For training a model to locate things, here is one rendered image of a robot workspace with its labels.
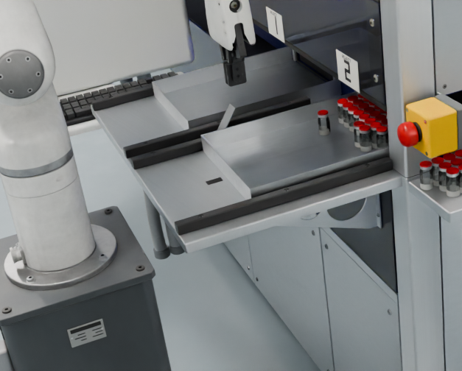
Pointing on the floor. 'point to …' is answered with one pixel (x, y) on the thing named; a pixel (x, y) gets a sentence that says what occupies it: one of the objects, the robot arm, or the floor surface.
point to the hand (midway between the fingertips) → (234, 72)
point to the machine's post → (395, 79)
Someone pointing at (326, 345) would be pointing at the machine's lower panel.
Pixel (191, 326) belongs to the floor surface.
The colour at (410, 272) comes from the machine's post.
